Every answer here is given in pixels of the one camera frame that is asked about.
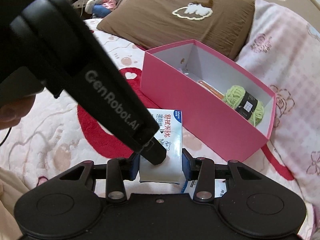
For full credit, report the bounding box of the blue white tissue pack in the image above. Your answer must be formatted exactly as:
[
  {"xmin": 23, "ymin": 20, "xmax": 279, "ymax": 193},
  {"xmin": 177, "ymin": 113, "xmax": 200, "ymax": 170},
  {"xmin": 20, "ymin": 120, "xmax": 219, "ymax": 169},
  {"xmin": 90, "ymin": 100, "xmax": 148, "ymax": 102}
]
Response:
[{"xmin": 181, "ymin": 179, "xmax": 227, "ymax": 199}]

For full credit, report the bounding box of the small white wet wipes pack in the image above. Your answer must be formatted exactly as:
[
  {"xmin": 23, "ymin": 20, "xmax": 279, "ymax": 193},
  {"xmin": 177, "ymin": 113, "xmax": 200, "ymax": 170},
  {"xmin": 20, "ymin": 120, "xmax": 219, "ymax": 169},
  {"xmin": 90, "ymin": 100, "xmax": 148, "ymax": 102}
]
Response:
[{"xmin": 139, "ymin": 108, "xmax": 183, "ymax": 184}]

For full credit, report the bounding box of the green yarn ball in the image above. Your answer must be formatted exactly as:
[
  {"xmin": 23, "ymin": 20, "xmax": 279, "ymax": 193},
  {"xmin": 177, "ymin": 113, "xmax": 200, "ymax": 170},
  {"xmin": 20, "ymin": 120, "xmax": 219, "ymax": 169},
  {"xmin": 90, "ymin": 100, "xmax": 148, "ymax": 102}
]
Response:
[{"xmin": 223, "ymin": 85, "xmax": 264, "ymax": 127}]

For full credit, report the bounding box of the clear plastic floss pick box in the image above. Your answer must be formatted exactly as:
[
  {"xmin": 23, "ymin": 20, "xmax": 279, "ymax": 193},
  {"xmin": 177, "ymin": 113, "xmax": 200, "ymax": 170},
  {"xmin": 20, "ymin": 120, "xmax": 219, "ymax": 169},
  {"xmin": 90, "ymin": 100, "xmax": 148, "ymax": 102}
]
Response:
[{"xmin": 197, "ymin": 80, "xmax": 225, "ymax": 100}]

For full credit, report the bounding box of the purple plush toy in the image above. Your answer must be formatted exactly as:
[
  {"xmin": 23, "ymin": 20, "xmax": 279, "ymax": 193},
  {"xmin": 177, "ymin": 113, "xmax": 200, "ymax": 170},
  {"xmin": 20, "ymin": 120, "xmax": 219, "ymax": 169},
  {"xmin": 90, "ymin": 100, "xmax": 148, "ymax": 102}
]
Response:
[{"xmin": 177, "ymin": 68, "xmax": 189, "ymax": 75}]

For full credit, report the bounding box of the pink fuzzy sleeve forearm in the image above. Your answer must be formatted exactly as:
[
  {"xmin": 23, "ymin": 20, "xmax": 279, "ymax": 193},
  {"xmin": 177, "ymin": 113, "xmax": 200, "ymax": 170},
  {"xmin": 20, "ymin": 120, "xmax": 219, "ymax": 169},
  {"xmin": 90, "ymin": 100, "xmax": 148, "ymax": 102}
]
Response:
[{"xmin": 0, "ymin": 168, "xmax": 29, "ymax": 240}]

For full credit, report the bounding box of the person left hand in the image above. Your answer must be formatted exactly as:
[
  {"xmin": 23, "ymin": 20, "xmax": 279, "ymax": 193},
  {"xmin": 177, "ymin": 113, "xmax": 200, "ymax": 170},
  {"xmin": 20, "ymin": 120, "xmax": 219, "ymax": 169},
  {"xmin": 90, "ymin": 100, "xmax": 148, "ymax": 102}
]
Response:
[{"xmin": 0, "ymin": 95, "xmax": 36, "ymax": 130}]

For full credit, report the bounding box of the pink cardboard box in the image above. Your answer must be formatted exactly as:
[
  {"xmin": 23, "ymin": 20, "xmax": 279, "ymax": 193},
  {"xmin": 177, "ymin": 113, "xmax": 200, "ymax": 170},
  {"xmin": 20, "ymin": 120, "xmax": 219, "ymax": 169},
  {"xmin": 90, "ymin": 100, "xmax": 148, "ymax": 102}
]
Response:
[{"xmin": 140, "ymin": 40, "xmax": 276, "ymax": 161}]

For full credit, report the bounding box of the brown pillow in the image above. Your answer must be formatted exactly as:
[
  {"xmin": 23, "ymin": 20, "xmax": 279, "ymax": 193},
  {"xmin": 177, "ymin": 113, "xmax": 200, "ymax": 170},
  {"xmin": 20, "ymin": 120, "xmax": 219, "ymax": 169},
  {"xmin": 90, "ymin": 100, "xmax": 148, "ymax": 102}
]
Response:
[{"xmin": 97, "ymin": 0, "xmax": 255, "ymax": 60}]

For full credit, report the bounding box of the pink checked pillow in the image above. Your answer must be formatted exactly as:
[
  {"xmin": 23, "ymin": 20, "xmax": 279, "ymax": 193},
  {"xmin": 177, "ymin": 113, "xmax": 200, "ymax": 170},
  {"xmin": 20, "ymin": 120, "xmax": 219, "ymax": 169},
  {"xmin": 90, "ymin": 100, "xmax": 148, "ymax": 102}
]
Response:
[{"xmin": 237, "ymin": 0, "xmax": 319, "ymax": 206}]

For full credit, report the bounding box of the black cable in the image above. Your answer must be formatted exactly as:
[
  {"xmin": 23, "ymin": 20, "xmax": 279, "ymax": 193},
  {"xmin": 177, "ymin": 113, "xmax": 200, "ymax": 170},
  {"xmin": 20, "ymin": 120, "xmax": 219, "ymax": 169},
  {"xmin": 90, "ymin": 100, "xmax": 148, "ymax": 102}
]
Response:
[{"xmin": 0, "ymin": 126, "xmax": 12, "ymax": 147}]

